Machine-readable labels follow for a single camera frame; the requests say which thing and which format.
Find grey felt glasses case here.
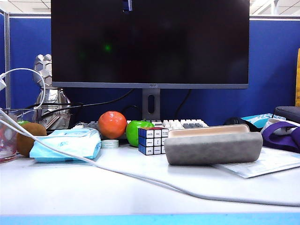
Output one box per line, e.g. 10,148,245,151
164,124,263,166

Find grey monitor stand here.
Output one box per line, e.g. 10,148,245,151
142,88,161,121

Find white and grey keyboard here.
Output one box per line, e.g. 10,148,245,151
72,119,209,139

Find rubik's cube with white stickers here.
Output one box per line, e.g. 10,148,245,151
138,127,169,156

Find shiny orange fruit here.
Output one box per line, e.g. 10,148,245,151
97,111,128,140

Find white tape roll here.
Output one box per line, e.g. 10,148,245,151
101,139,120,149

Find black computer monitor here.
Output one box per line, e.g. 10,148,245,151
51,0,250,90

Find black computer mouse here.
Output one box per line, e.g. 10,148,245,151
224,117,250,128

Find light blue wet wipes pack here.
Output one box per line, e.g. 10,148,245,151
30,128,102,163

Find silver faceted figurine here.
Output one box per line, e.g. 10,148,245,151
32,53,72,131

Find blue and white packet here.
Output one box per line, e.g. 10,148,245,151
241,113,281,129

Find white rounded container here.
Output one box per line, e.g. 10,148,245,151
261,118,300,134

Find blue office partition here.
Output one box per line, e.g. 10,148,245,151
0,9,300,127

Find brown kiwi fruit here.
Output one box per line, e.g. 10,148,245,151
16,122,47,158

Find white paper sheet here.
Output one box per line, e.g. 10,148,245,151
212,146,300,179

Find dark grey pouch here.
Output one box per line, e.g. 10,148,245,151
274,106,300,124

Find clear plastic cup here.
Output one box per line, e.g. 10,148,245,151
0,109,19,164

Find yellow object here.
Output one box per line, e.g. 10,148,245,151
295,48,300,107

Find looped black cable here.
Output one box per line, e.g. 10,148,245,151
121,105,143,117

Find black monitor cable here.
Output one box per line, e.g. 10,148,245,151
175,89,192,113

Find long black cable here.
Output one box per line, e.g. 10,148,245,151
24,89,135,110

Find white charging cable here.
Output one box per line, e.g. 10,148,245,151
0,67,300,207

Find thick black cable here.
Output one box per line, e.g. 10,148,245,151
35,104,84,119

